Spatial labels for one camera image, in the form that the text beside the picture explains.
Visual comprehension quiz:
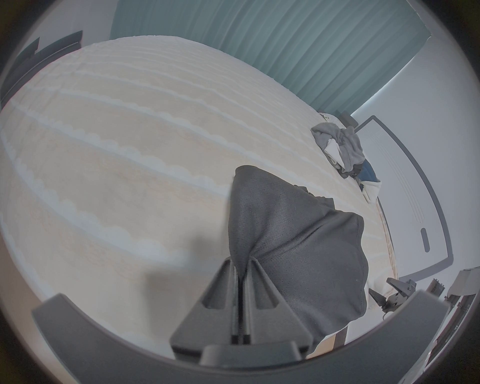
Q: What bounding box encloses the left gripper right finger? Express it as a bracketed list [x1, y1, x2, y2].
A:
[241, 257, 313, 354]

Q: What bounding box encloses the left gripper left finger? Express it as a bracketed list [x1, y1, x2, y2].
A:
[169, 259, 240, 364]

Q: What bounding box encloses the black T-shirt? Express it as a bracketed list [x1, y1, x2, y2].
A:
[227, 165, 370, 347]

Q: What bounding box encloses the pile of clothes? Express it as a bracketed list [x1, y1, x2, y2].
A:
[310, 122, 382, 201]

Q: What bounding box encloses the bed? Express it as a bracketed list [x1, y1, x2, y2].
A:
[0, 35, 454, 361]

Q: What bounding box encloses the blue-green curtain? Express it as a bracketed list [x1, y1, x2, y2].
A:
[109, 0, 432, 115]

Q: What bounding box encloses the black chest of drawers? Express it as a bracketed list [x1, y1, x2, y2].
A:
[0, 30, 83, 102]

